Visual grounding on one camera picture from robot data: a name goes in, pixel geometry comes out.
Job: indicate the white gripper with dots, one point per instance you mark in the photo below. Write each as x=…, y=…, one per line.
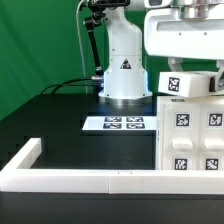
x=166, y=35

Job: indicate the small white tagged block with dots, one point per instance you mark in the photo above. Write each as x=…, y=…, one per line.
x=188, y=84

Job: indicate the white cabinet body box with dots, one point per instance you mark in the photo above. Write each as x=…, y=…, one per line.
x=162, y=102

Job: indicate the white cabinet door panel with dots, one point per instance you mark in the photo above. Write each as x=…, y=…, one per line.
x=180, y=137

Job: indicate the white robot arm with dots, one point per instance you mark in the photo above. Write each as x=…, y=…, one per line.
x=126, y=80

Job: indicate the white marker tag sheet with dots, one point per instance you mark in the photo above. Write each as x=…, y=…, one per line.
x=119, y=123

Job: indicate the white U-shaped border frame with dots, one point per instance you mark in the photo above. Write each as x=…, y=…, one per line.
x=18, y=175

